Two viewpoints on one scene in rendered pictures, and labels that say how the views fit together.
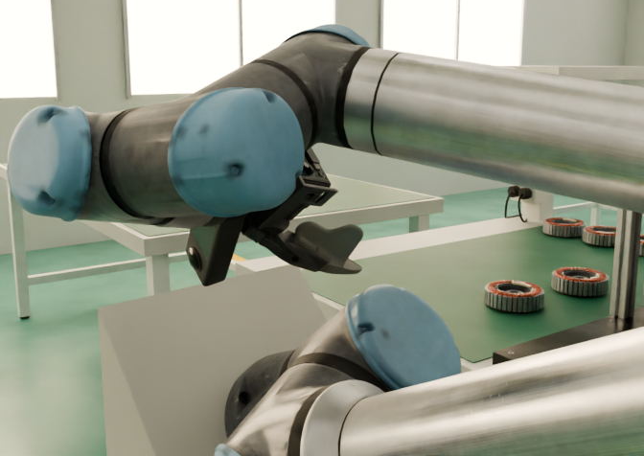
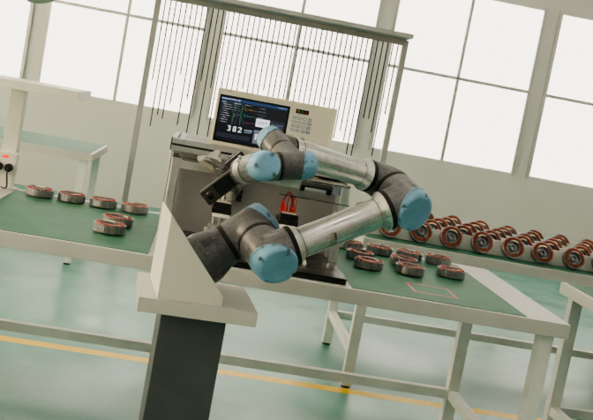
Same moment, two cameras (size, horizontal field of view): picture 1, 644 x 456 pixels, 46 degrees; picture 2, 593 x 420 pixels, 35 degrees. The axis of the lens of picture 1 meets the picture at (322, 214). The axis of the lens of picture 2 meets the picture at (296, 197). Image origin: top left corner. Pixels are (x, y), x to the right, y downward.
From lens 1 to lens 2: 235 cm
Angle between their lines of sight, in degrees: 61
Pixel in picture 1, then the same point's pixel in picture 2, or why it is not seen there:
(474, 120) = (325, 159)
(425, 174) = not seen: outside the picture
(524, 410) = (350, 219)
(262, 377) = (211, 238)
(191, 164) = (308, 168)
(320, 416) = (295, 231)
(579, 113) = (342, 160)
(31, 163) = (268, 166)
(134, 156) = (292, 166)
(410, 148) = not seen: hidden behind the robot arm
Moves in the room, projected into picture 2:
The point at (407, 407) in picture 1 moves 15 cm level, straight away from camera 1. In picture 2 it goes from (319, 225) to (275, 213)
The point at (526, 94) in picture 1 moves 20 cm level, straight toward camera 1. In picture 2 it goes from (333, 154) to (388, 167)
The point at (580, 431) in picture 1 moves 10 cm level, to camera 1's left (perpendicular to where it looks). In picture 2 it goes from (362, 221) to (346, 221)
